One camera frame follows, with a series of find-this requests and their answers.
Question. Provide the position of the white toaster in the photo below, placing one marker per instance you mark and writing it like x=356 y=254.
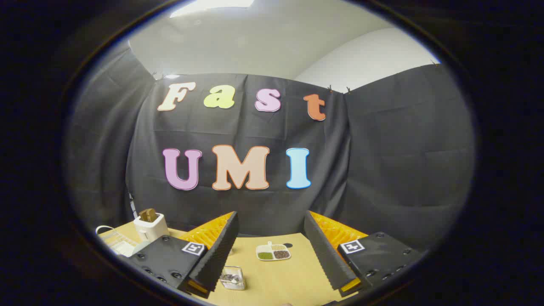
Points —
x=151 y=229

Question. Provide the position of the metal backdrop stand pole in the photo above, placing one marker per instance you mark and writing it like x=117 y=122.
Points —
x=132 y=208

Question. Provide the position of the brown toast slice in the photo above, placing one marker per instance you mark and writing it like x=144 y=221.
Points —
x=152 y=213
x=144 y=215

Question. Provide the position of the white divided dish with beans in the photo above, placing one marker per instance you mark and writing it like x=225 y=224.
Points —
x=273 y=253

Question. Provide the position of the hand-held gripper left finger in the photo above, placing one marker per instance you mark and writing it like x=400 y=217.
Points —
x=219 y=250

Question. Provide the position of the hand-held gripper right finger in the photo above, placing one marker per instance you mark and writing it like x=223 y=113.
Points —
x=325 y=250

